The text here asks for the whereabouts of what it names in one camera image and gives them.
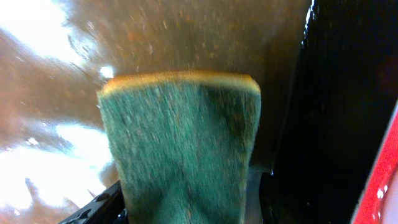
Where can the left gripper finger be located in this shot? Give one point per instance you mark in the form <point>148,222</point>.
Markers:
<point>107,208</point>

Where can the green yellow sponge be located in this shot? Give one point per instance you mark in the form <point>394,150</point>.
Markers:
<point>182,142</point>

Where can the black water tray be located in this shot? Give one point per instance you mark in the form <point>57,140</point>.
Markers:
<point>327,70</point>

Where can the red plastic tray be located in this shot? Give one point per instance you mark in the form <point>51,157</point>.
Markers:
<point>372,202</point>

